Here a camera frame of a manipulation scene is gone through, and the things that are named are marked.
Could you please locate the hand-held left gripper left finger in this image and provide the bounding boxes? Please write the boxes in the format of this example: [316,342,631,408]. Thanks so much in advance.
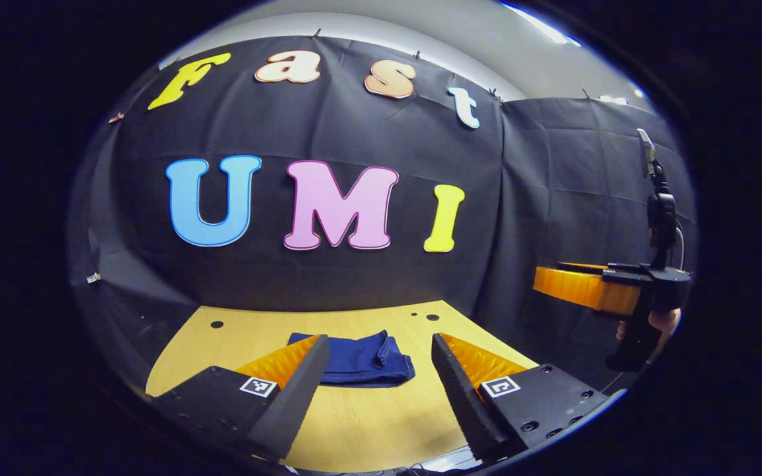
[153,334,331,463]

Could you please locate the blue denim jeans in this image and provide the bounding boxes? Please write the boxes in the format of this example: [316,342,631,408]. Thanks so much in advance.
[286,329,416,388]

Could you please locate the black backdrop cloth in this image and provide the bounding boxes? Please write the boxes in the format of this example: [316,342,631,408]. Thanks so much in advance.
[67,34,698,397]

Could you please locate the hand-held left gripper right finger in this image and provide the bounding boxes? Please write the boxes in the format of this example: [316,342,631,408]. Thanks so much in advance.
[431,333,613,463]

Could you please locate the ceiling light panel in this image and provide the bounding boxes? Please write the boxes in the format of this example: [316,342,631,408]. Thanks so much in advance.
[501,1,581,47]

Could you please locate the row of cloth clips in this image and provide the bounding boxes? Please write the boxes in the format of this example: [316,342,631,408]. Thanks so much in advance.
[108,28,593,124]

